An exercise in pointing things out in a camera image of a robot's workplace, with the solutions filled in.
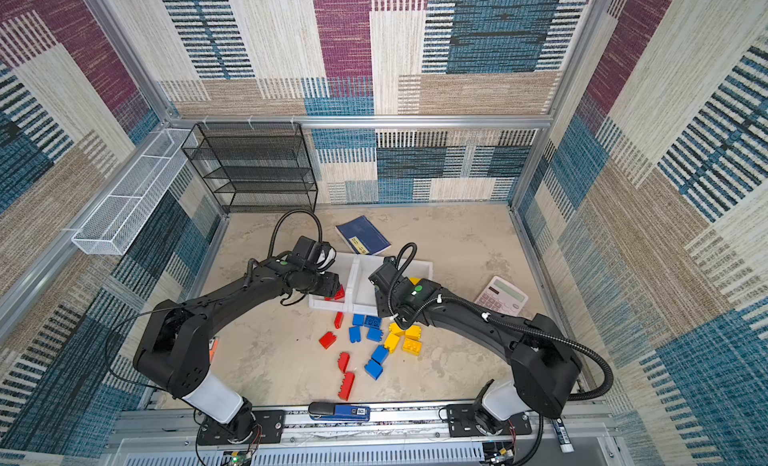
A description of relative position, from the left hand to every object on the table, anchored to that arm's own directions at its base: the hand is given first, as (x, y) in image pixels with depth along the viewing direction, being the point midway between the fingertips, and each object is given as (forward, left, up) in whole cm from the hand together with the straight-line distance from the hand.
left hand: (332, 280), depth 90 cm
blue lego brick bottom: (-23, -12, -7) cm, 27 cm away
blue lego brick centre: (-13, -12, -8) cm, 20 cm away
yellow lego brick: (-14, -22, +22) cm, 34 cm away
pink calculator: (-2, -52, -7) cm, 53 cm away
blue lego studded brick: (-10, -12, -8) cm, 17 cm away
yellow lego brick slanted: (-16, -17, -7) cm, 24 cm away
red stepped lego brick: (-28, -5, -8) cm, 29 cm away
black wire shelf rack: (+43, +31, +8) cm, 54 cm away
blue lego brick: (-9, -8, -7) cm, 14 cm away
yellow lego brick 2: (-11, -18, -8) cm, 23 cm away
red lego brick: (-21, -4, -8) cm, 22 cm away
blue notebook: (+22, -8, -7) cm, 25 cm away
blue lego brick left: (-13, -7, -8) cm, 17 cm away
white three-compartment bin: (-1, -8, -7) cm, 11 cm away
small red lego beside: (-9, -2, -7) cm, 12 cm away
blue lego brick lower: (-18, -14, -9) cm, 25 cm away
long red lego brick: (-1, -1, -7) cm, 7 cm away
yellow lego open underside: (-16, -23, -9) cm, 30 cm away
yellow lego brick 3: (-13, -24, -7) cm, 28 cm away
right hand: (-9, -17, +1) cm, 19 cm away
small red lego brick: (-14, +1, -9) cm, 17 cm away
